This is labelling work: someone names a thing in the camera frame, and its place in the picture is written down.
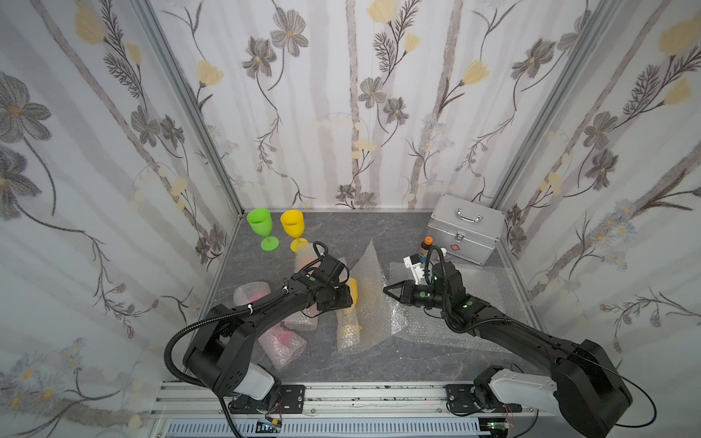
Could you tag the white slotted cable duct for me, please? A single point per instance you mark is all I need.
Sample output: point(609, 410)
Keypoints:
point(340, 427)

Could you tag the silver aluminium case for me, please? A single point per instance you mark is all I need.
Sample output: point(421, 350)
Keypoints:
point(467, 230)

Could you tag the pink glass in bubble wrap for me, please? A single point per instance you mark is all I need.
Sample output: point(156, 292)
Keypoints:
point(282, 346)

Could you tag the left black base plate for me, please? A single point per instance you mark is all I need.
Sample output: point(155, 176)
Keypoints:
point(284, 399)

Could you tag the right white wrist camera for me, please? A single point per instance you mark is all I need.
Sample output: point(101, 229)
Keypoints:
point(416, 267)

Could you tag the green plastic wine glass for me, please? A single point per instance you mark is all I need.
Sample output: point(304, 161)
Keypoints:
point(260, 221)

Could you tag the yellow glass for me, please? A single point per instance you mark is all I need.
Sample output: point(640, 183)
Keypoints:
point(294, 226)

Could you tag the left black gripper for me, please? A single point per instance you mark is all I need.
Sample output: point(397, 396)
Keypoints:
point(340, 297)

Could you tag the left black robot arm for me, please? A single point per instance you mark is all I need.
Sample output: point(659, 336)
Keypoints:
point(215, 352)

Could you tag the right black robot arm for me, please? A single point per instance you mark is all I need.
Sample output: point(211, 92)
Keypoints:
point(578, 380)

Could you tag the orange glass in bubble wrap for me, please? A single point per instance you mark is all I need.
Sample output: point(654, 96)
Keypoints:
point(300, 321)

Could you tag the amber glass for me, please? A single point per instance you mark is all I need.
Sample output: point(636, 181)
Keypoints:
point(373, 316)

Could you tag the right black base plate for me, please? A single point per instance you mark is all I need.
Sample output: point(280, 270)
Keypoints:
point(467, 399)

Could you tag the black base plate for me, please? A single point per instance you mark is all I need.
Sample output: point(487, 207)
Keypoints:
point(467, 399)
point(284, 399)

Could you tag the brown bottle orange cap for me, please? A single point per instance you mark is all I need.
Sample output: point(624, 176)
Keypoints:
point(425, 247)

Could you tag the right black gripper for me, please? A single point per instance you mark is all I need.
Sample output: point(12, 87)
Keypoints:
point(405, 293)

